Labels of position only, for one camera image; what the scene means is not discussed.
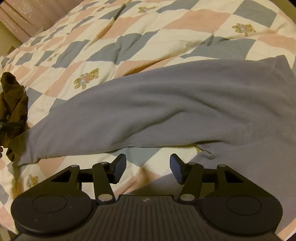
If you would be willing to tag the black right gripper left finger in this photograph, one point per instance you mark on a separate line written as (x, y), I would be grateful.
(104, 174)

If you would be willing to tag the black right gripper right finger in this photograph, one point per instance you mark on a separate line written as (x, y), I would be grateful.
(190, 176)

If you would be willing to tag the grey-purple garment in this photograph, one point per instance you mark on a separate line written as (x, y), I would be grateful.
(238, 112)

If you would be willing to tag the dark clothes pile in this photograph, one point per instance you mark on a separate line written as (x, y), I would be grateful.
(14, 111)

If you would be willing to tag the checkered patchwork quilt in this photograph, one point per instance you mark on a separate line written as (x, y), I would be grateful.
(98, 41)

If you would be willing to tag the pink curtain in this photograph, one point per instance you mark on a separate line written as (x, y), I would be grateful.
(25, 18)

